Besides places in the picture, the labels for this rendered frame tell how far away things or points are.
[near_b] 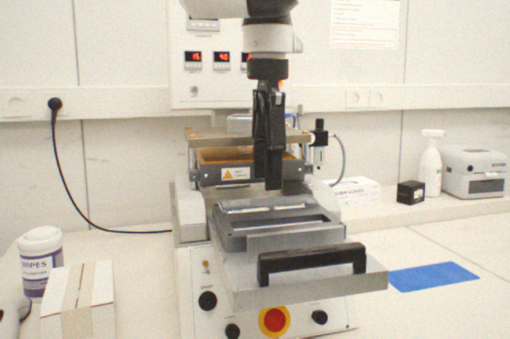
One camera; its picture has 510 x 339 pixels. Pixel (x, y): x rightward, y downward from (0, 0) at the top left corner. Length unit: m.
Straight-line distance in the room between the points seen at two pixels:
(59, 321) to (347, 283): 0.50
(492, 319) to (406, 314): 0.17
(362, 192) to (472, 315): 0.59
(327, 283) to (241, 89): 0.63
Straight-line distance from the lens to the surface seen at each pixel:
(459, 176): 1.60
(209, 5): 0.62
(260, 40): 0.68
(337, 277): 0.57
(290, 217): 0.70
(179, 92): 1.03
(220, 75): 1.04
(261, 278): 0.53
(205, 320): 0.78
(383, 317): 0.92
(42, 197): 1.43
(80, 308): 0.81
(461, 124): 1.93
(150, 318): 0.91
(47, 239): 1.00
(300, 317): 0.82
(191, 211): 0.78
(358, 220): 1.30
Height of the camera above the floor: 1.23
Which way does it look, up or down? 9 degrees down
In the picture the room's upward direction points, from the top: straight up
